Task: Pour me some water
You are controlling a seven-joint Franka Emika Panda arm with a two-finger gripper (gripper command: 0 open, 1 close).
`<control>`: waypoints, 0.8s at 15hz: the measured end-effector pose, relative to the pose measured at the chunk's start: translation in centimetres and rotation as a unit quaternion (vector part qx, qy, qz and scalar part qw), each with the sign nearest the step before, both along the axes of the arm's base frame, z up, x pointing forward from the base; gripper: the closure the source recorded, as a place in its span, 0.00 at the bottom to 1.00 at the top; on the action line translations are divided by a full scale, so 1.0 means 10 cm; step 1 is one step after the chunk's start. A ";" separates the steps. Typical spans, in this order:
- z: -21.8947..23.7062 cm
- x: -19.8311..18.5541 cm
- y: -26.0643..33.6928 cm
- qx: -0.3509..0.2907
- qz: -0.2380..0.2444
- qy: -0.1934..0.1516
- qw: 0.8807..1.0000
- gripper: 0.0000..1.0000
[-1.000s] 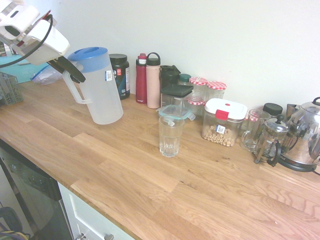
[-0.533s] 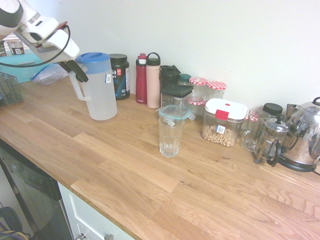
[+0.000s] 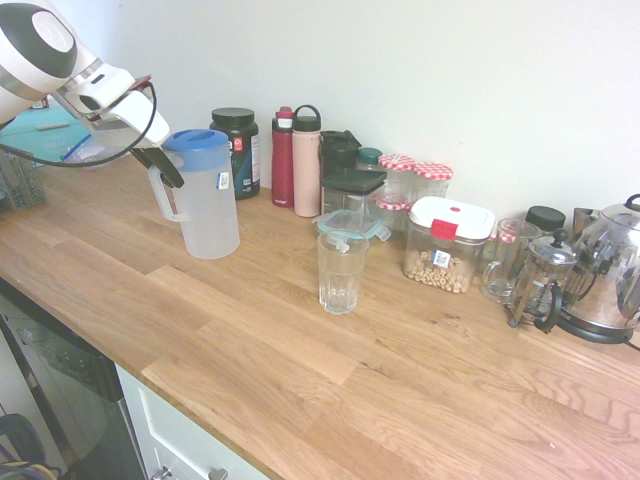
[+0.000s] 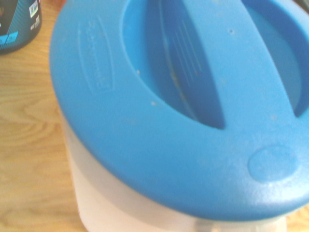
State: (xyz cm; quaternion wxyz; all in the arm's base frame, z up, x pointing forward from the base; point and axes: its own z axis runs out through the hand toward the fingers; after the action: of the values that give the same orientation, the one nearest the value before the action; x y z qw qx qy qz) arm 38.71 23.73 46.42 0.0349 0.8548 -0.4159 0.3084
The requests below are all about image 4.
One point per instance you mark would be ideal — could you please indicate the translucent pitcher with blue lid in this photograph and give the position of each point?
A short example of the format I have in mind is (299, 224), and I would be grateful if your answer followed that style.
(169, 145)

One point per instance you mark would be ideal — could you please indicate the black Vega protein tub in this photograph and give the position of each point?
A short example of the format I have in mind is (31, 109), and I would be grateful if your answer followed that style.
(17, 26)

